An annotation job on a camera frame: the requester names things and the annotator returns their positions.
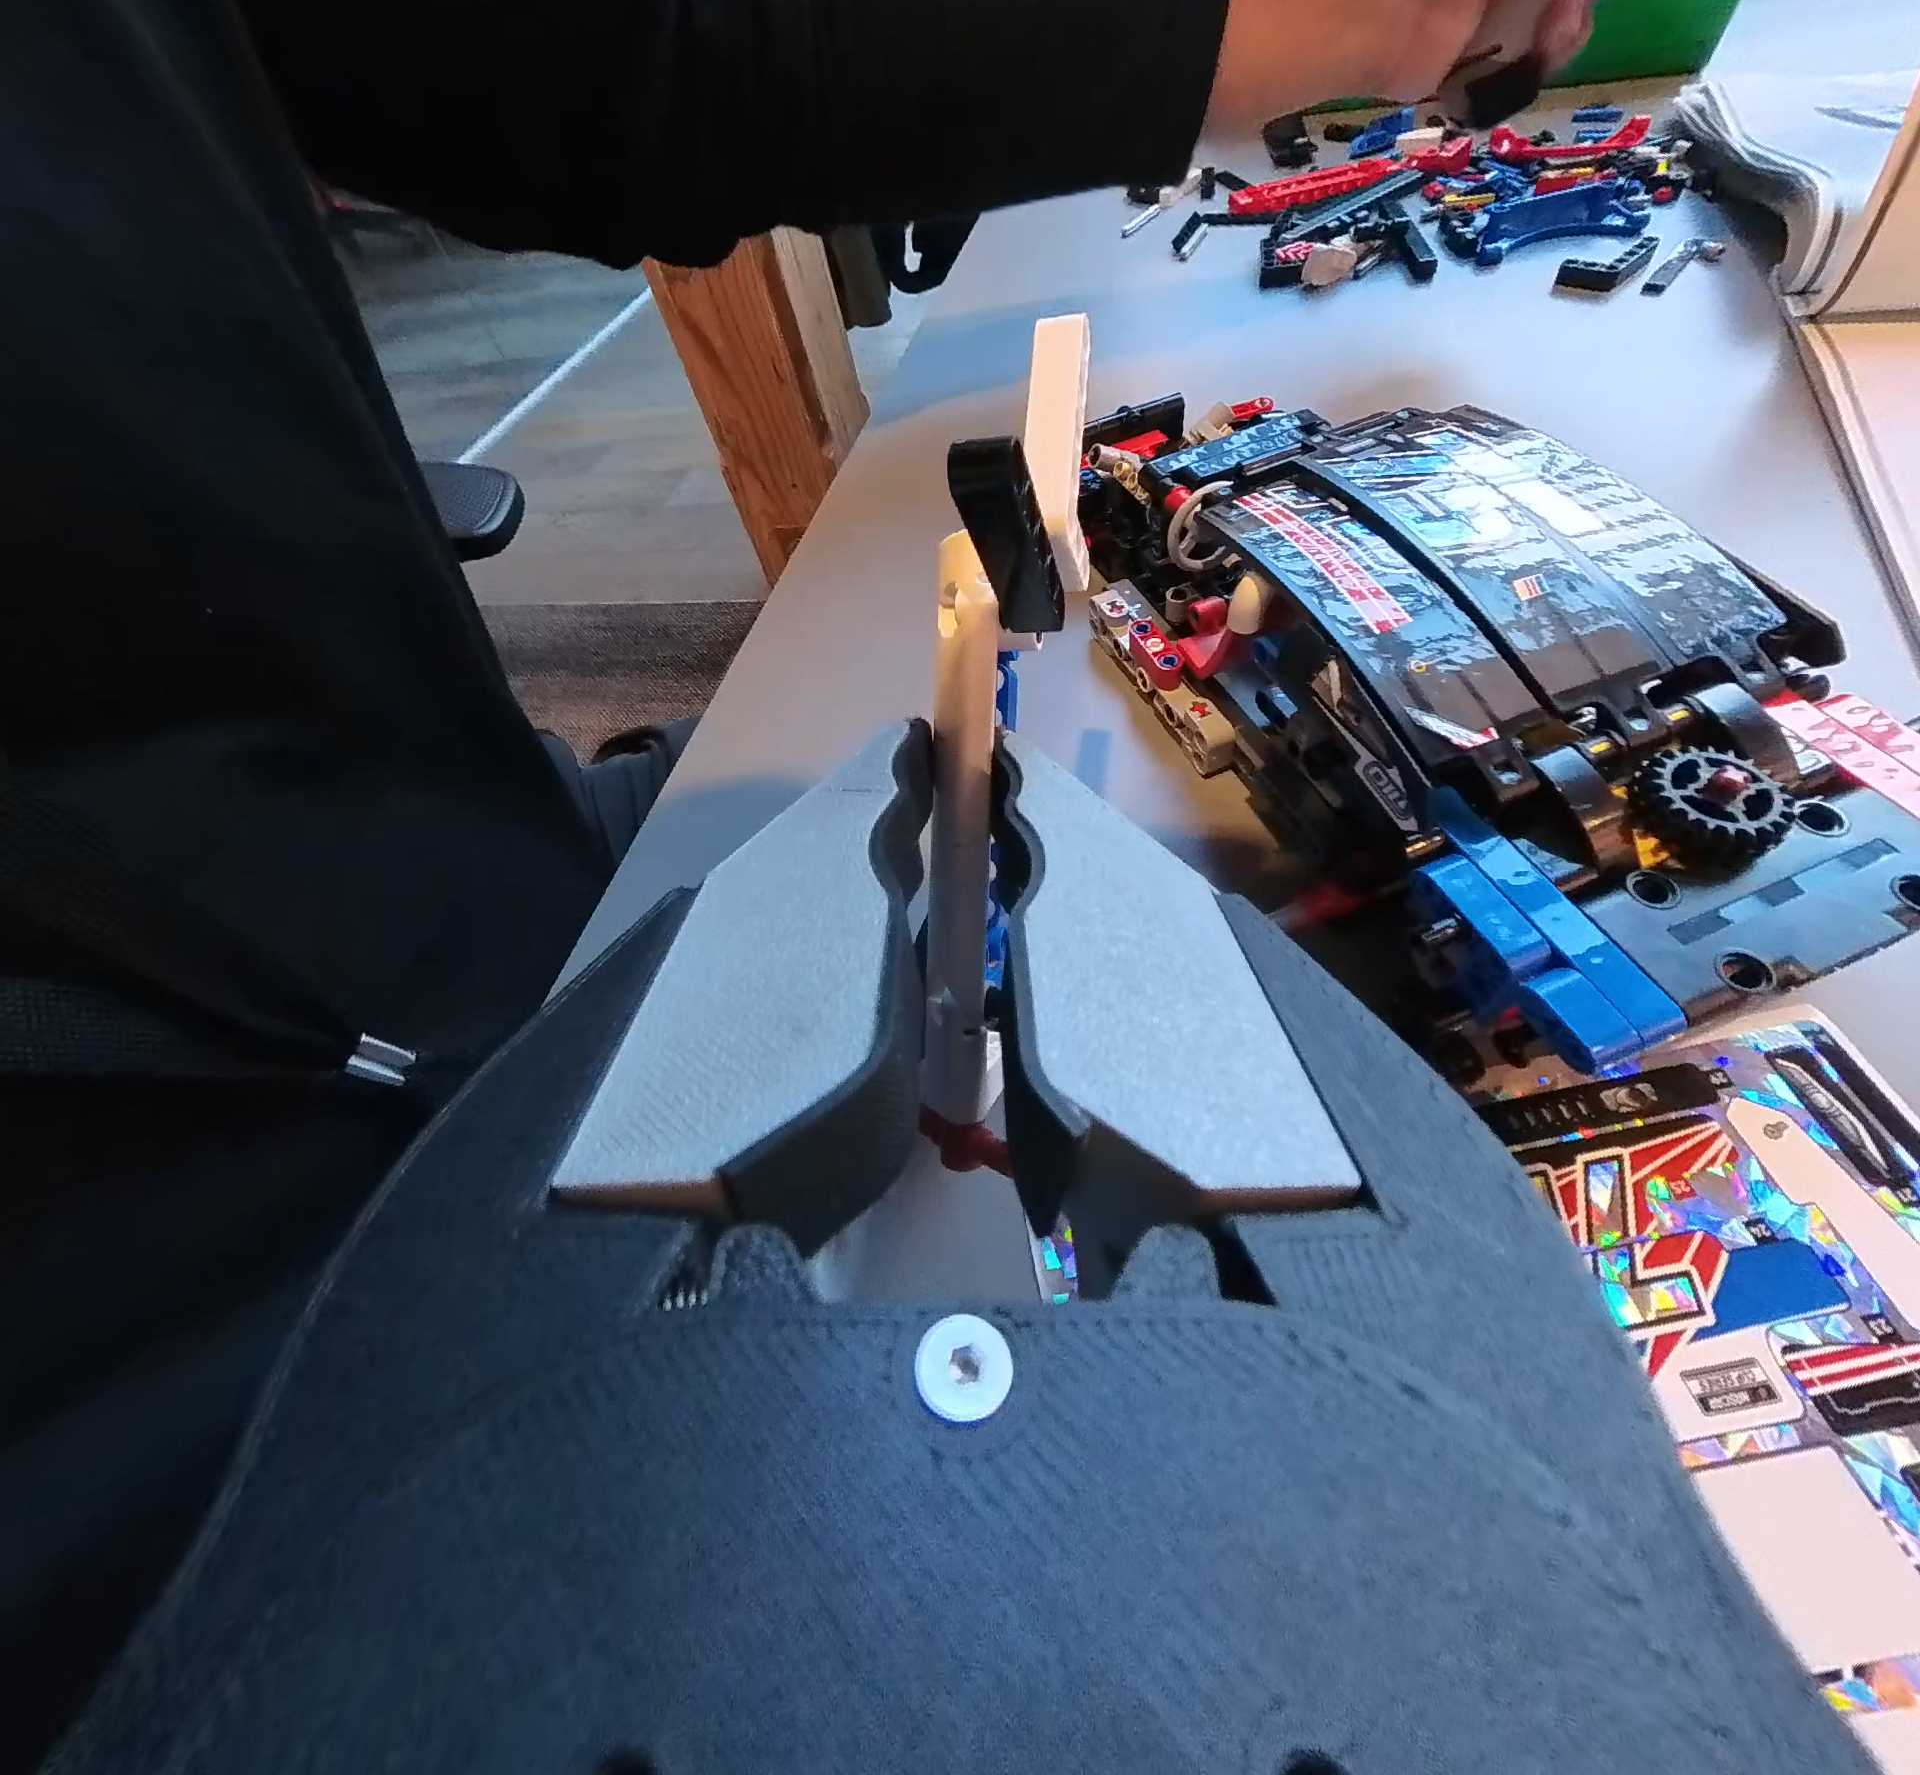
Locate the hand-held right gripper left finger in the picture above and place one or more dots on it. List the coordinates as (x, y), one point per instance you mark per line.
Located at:
(731, 1028)

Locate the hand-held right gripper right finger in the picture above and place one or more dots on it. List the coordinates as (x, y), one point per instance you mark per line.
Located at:
(1173, 1044)

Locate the blue and white brick assembly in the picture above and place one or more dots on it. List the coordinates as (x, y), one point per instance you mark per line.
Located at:
(962, 755)

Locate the building instruction booklet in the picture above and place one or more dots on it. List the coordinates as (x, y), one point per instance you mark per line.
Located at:
(1859, 199)

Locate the toy brick race car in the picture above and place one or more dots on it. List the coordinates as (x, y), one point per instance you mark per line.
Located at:
(1495, 570)

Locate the pile of loose toy bricks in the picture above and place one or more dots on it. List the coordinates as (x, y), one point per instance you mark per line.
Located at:
(1548, 213)

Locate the black chair armrest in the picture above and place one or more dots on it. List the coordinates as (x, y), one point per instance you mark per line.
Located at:
(479, 512)

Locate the wooden table leg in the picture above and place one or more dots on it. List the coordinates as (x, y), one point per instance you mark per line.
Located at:
(750, 409)

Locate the holographic sticker sheet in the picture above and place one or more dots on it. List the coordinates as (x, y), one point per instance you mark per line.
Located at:
(1774, 1294)

